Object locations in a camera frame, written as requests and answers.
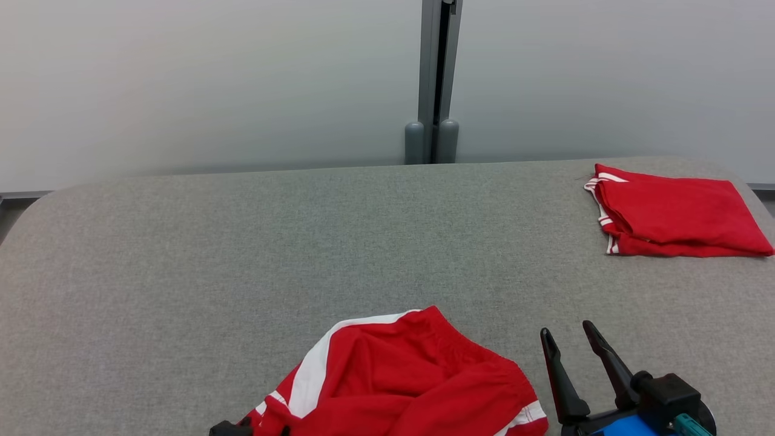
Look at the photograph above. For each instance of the red Bulls 23 jersey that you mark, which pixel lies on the red Bulls 23 jersey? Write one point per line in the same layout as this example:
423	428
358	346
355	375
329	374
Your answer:
678	212

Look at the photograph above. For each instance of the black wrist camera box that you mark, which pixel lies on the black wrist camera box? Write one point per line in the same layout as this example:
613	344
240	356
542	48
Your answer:
666	393

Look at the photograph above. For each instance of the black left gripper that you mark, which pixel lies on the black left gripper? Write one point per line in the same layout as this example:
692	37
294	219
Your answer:
230	430

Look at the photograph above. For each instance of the red shorts white side stripes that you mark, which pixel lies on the red shorts white side stripes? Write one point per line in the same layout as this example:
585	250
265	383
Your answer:
412	375

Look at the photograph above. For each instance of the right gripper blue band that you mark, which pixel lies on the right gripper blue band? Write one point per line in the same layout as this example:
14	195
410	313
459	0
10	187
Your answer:
629	427

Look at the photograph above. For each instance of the grey rounded post foot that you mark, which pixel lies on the grey rounded post foot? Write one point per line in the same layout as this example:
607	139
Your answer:
415	145
448	142

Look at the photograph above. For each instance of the grey metal partition post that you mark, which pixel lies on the grey metal partition post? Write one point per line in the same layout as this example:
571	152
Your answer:
428	60

